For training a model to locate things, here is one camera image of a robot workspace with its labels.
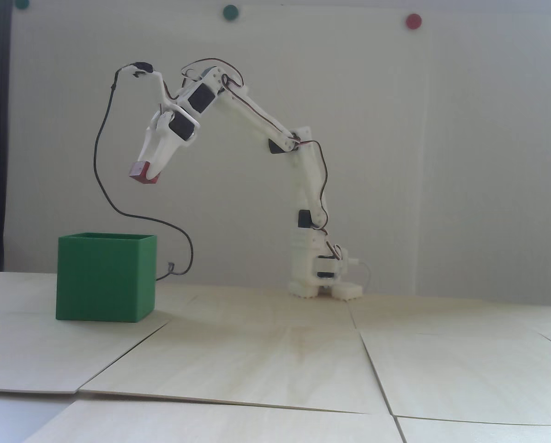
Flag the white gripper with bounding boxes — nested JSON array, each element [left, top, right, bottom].
[[138, 103, 200, 182]]

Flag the red rectangular block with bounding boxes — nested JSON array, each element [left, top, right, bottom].
[[127, 161, 160, 186]]

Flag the white robot arm with base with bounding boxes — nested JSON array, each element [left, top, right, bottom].
[[179, 59, 365, 303]]

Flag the green open plastic box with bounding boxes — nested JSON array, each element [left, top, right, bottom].
[[55, 232, 158, 322]]

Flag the large white paper sheet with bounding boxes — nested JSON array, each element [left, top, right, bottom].
[[9, 4, 431, 289]]

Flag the light plywood sheet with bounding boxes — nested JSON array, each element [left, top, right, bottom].
[[0, 271, 171, 395], [359, 330, 551, 426], [78, 321, 392, 414], [347, 295, 551, 344], [395, 415, 551, 443], [24, 399, 407, 443]]

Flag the thin black camera cable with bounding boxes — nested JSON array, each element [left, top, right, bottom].
[[93, 65, 194, 281]]

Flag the white base power cable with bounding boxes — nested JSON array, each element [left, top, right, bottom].
[[354, 258, 374, 297]]

